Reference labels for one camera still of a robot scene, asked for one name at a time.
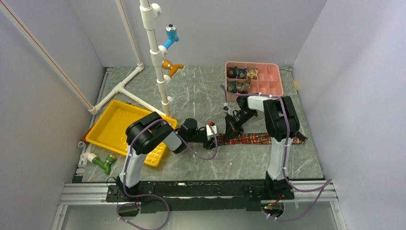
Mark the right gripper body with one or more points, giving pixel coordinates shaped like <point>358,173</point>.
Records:
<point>242,117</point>

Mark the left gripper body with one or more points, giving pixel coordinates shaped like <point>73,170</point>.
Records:
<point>200,136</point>

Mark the multicolour patterned necktie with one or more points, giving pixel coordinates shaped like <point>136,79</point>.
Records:
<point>257,139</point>

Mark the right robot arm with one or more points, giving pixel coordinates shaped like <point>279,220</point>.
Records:
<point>281,123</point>

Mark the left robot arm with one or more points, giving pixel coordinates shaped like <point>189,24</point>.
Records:
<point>145,134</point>

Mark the brown patterned rolled tie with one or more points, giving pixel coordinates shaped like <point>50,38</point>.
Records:
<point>243,87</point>

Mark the blue dotted rolled tie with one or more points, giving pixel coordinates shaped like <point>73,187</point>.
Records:
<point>232,86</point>

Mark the gold floral rolled tie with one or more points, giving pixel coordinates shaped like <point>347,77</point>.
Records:
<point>252,74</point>

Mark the dark rolled tie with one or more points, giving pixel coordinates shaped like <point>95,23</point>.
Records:
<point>231,73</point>

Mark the pink divided organizer box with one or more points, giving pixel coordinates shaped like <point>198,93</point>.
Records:
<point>269,79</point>

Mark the orange plastic faucet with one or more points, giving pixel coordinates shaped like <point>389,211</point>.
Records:
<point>172,68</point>

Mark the yellow plastic tray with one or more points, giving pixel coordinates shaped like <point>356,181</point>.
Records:
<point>109,130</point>

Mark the green plastic faucet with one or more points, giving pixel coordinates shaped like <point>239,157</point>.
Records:
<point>106,164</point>

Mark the blue plastic faucet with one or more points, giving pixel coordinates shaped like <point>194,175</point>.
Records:
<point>171,32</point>

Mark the white PVC pipe stand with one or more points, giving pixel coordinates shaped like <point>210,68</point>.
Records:
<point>149,13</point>

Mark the white pipe with red stripe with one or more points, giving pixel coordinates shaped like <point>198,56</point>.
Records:
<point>34,42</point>

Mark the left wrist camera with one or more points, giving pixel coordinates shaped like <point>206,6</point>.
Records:
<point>211,131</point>

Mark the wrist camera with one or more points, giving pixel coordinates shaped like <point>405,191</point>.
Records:
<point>211,131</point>
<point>226,107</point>

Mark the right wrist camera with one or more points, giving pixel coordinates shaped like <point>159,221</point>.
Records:
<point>226,107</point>

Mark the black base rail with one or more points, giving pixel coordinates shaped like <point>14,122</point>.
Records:
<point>249,195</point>

